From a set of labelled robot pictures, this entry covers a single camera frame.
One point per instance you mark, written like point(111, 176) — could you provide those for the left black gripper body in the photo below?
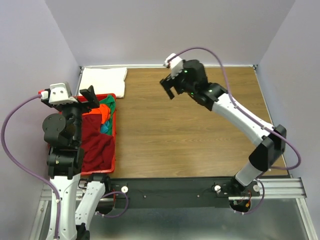
point(75, 106)

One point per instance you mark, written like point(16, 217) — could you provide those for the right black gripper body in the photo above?
point(177, 83)

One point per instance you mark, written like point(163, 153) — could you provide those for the white t shirt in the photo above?
point(105, 81)

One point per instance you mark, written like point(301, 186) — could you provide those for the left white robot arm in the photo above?
point(71, 221)

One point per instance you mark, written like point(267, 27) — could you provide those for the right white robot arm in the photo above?
point(189, 76)

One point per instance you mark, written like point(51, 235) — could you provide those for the red plastic bin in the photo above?
point(76, 143)

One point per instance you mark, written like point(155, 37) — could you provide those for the green t shirt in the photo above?
point(110, 101)

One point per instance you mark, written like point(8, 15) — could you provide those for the orange t shirt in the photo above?
point(102, 110)

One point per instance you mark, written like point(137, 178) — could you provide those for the teal t shirt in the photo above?
point(107, 128)

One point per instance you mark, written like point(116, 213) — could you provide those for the dark red t shirt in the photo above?
point(99, 148)

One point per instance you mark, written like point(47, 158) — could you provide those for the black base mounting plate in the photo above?
point(181, 192)

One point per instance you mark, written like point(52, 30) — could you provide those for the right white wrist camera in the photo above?
point(176, 65)

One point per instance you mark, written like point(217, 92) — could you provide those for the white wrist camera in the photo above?
point(176, 65)
point(58, 94)

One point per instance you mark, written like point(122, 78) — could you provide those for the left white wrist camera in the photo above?
point(58, 94)

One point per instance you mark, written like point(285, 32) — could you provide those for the aluminium frame rail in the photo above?
point(273, 215)

